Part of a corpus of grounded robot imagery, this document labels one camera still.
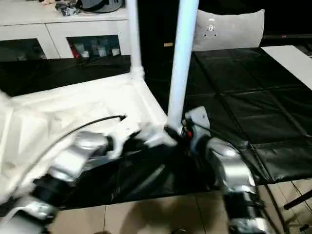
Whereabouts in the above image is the white plastic table leg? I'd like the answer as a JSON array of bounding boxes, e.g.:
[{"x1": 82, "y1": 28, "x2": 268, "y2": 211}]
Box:
[
  {"x1": 0, "y1": 89, "x2": 12, "y2": 105},
  {"x1": 165, "y1": 0, "x2": 201, "y2": 134},
  {"x1": 126, "y1": 0, "x2": 145, "y2": 79}
]

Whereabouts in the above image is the white plastic table top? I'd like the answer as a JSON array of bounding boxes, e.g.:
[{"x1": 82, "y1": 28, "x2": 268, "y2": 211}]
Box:
[{"x1": 0, "y1": 73, "x2": 178, "y2": 203}]

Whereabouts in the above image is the black work mat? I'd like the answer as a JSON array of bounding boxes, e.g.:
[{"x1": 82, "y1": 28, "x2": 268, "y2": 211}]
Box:
[{"x1": 0, "y1": 47, "x2": 312, "y2": 210}]

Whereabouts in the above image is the grey cushion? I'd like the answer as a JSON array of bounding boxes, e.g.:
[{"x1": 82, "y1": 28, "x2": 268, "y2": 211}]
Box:
[{"x1": 192, "y1": 9, "x2": 266, "y2": 52}]

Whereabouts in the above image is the black speaker with gold label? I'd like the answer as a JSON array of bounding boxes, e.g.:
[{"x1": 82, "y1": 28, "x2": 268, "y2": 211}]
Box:
[{"x1": 138, "y1": 0, "x2": 198, "y2": 53}]

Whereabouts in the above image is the white flat panel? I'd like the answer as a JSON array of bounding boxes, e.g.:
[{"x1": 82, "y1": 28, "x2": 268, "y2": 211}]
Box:
[{"x1": 262, "y1": 45, "x2": 312, "y2": 90}]

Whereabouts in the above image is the black stand leg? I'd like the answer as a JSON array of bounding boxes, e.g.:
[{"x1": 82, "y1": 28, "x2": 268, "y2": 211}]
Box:
[{"x1": 284, "y1": 192, "x2": 312, "y2": 211}]

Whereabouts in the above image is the black rod with red dot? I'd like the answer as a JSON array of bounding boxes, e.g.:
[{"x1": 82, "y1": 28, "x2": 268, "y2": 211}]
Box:
[{"x1": 263, "y1": 34, "x2": 312, "y2": 40}]

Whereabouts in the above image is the grey helmet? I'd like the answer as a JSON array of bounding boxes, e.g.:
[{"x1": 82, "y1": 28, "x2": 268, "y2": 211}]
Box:
[{"x1": 80, "y1": 0, "x2": 122, "y2": 13}]

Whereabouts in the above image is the white sideboard with glass doors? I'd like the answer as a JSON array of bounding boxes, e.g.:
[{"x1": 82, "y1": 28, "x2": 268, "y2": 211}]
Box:
[{"x1": 0, "y1": 0, "x2": 134, "y2": 61}]

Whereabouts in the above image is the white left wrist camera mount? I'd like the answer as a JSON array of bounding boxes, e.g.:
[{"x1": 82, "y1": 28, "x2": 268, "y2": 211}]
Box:
[{"x1": 107, "y1": 121, "x2": 142, "y2": 159}]

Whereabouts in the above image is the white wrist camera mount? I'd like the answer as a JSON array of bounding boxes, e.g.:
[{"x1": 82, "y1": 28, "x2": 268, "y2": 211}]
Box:
[
  {"x1": 107, "y1": 121, "x2": 142, "y2": 159},
  {"x1": 184, "y1": 106, "x2": 211, "y2": 156}
]

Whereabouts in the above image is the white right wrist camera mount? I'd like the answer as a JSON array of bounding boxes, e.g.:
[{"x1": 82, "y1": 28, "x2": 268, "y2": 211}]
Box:
[{"x1": 184, "y1": 106, "x2": 211, "y2": 156}]

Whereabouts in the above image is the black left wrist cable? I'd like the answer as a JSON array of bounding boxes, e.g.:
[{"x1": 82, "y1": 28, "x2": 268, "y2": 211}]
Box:
[{"x1": 14, "y1": 115, "x2": 127, "y2": 195}]

